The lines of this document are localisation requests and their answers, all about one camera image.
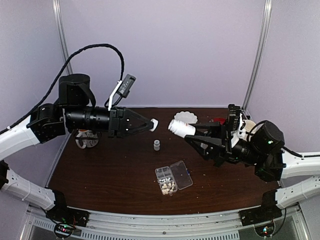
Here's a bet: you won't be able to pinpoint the white fluted ceramic bowl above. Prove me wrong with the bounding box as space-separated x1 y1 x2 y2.
173 111 198 124

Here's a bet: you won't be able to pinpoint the cream ribbed ceramic mug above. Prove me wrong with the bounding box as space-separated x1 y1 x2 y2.
242 119 257 141

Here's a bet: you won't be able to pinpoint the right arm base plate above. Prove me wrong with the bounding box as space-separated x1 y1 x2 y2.
239 206 283 227

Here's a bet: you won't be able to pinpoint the black camera cable left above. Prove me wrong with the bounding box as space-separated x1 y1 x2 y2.
0 42 125 133

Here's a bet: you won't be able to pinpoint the aluminium frame post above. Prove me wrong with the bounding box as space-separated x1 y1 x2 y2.
52 0 69 61
242 0 273 112

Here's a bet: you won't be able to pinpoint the small white pill bottle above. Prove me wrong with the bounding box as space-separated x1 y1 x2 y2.
153 139 161 151

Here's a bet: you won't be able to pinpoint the white pills in organizer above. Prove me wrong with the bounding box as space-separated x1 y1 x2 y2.
161 188 177 195

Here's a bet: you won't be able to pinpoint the white pills group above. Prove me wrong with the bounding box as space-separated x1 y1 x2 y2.
161 182 176 189
158 177 172 183

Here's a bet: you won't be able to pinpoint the floral mug yellow inside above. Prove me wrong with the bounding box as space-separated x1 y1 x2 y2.
74 129 99 149

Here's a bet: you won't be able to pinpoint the aluminium frame post right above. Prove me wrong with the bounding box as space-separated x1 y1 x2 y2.
242 0 273 112

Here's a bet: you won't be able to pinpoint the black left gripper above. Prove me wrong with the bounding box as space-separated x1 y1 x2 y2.
64 105 154 139

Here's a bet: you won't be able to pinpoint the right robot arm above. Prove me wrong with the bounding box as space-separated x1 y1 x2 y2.
176 119 320 221

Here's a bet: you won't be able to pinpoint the white bottle cap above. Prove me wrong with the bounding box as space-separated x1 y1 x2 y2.
149 118 159 132

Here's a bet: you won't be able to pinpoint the aluminium frame post left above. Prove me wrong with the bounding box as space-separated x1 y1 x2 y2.
52 0 69 61

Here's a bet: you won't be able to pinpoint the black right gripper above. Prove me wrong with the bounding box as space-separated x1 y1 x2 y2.
184 121 263 169

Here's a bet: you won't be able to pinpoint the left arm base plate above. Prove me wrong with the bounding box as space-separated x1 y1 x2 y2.
45 206 90 227

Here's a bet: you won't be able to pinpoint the red floral saucer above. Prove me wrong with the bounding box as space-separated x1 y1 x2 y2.
213 117 226 125

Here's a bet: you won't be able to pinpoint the clear plastic pill organizer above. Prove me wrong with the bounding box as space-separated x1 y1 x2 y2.
155 160 193 193

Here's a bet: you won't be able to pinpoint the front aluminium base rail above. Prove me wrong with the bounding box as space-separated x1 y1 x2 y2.
18 204 312 240

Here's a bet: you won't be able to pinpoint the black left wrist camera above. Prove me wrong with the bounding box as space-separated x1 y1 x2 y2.
104 74 136 111

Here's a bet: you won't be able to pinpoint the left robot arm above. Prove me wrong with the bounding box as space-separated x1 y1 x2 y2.
0 73 159 222

